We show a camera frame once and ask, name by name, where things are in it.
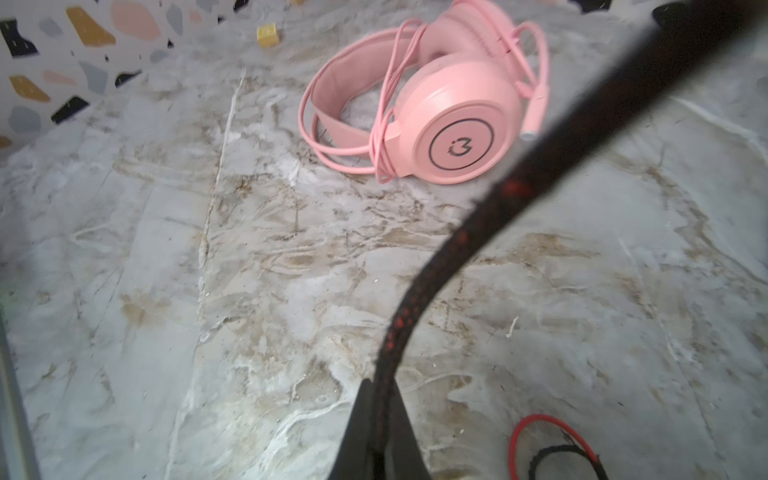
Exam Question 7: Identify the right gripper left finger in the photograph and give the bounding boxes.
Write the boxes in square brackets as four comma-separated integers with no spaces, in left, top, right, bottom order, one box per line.
[328,379,374,480]

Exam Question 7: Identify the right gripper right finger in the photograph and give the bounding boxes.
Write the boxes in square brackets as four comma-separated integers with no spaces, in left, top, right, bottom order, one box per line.
[384,384,431,480]

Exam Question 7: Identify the black headphone cable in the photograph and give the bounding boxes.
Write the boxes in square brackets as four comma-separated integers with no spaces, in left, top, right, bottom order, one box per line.
[368,0,768,480]

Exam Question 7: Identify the pink headphones with cable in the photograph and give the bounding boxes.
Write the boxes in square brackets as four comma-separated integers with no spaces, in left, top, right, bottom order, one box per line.
[298,1,550,185]

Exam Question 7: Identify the wooden letter block G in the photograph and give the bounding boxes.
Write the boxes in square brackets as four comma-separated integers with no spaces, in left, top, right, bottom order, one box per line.
[257,23,280,48]

